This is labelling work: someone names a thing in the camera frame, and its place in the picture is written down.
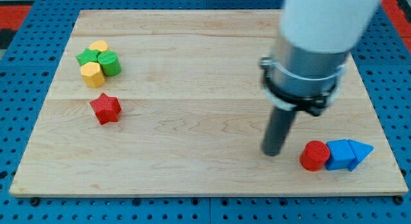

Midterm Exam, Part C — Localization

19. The green star block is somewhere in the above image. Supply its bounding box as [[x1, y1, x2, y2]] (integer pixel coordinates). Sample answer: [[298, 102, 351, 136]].
[[76, 48, 100, 66]]

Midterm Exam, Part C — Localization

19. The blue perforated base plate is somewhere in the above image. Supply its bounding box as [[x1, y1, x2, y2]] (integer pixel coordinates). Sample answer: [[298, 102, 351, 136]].
[[1, 0, 410, 223]]

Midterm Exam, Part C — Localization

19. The yellow rounded block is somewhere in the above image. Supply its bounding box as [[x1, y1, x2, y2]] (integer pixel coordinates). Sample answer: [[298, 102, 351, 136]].
[[88, 40, 109, 52]]

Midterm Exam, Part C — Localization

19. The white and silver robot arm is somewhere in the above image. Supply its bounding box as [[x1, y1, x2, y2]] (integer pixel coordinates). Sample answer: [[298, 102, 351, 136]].
[[260, 0, 381, 116]]

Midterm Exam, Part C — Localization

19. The blue cube block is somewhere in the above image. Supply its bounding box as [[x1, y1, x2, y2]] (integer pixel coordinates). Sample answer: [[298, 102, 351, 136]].
[[325, 139, 355, 171]]

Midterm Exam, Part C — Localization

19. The light wooden board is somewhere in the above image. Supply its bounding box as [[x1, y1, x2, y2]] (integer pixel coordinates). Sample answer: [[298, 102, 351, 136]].
[[10, 10, 408, 198]]

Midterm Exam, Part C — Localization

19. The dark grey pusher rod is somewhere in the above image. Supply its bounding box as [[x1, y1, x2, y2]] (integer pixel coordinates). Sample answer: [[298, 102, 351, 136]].
[[261, 107, 297, 157]]

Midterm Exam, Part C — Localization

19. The red star block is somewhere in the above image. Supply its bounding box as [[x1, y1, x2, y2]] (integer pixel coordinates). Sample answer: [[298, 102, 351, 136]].
[[90, 93, 121, 125]]

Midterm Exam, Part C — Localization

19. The red cylinder block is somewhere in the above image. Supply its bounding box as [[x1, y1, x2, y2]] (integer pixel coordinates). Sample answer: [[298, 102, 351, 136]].
[[299, 141, 331, 171]]

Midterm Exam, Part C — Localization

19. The green cylinder block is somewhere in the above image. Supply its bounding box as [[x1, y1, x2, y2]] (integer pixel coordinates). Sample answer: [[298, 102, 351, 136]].
[[98, 51, 122, 76]]

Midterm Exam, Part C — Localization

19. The blue triangle block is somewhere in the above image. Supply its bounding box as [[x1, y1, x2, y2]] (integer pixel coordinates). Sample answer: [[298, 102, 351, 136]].
[[347, 139, 374, 171]]

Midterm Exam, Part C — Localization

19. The yellow hexagon block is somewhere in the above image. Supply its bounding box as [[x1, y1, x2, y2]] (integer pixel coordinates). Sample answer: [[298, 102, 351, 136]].
[[80, 62, 105, 88]]

